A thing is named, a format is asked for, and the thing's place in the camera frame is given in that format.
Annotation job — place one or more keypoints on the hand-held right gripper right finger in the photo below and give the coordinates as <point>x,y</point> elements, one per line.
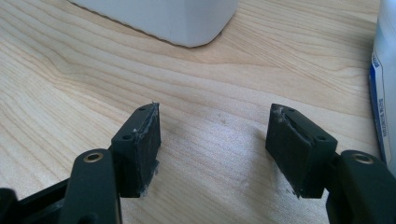
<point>292,146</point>

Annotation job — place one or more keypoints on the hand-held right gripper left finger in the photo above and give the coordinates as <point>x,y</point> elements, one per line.
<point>146,146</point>

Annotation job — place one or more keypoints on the white blue toothpaste tube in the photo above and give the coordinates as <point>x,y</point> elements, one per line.
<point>386,77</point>

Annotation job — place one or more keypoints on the grey organizer box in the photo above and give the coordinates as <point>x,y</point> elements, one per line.
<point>174,18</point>

